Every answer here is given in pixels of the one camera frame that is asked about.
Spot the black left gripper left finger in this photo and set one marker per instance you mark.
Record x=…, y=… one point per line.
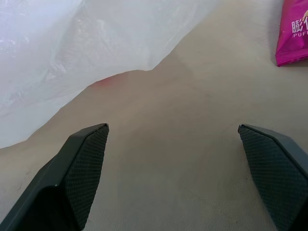
x=62, y=178

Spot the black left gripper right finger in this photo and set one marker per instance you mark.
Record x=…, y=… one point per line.
x=276, y=168

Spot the white translucent plastic bag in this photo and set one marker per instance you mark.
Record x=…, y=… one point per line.
x=72, y=48

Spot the magenta snack packet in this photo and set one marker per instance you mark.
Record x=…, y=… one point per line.
x=293, y=43

